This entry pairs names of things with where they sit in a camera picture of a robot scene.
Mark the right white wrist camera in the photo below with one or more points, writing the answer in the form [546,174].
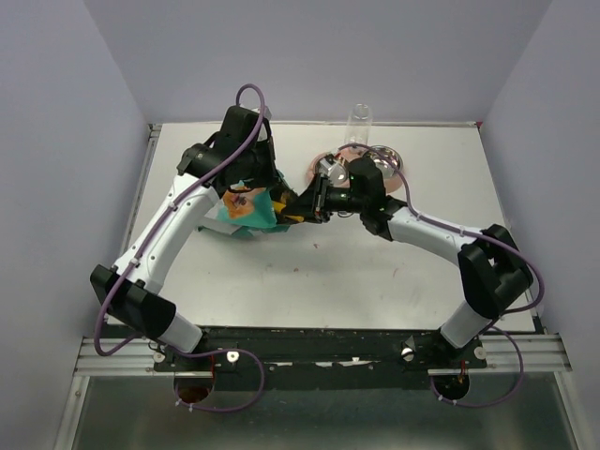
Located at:
[332,168]

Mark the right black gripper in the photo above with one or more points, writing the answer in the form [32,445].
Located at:
[312,202]

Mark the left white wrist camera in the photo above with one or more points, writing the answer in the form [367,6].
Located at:
[263,132]

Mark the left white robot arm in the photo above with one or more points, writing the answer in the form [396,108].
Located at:
[241,151]

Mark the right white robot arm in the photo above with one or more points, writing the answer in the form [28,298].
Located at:
[492,273]

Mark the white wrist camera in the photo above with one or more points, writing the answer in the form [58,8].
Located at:
[332,168]
[263,132]

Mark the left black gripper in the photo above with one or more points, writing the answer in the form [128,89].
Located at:
[272,177]

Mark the pink double pet bowl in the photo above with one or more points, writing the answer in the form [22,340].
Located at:
[386,159]

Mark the teal dog food bag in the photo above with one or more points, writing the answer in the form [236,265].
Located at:
[245,212]

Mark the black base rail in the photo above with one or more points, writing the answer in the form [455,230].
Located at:
[243,358]

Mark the clear water bottle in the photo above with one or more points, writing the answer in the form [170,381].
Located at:
[358,124]

